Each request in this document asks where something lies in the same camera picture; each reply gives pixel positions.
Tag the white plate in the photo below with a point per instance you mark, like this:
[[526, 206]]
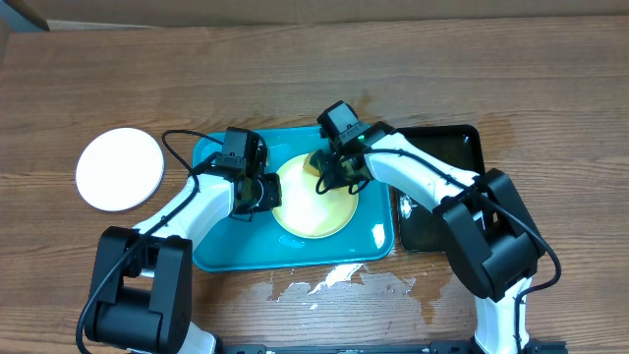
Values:
[[120, 169]]

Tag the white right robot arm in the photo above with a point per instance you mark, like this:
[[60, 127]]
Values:
[[486, 231]]

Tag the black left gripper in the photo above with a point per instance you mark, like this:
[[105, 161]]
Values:
[[272, 199]]

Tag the yellow green scrub sponge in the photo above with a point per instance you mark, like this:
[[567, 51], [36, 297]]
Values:
[[311, 164]]

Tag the yellow plate with sauce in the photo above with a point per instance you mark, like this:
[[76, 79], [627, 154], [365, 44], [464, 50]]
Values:
[[305, 213]]

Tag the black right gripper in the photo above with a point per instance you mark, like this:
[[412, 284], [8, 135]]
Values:
[[333, 168]]

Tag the black water tray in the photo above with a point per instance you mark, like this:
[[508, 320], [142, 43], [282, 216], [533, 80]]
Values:
[[457, 145]]

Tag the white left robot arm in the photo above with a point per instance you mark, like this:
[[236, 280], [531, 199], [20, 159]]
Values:
[[140, 297]]

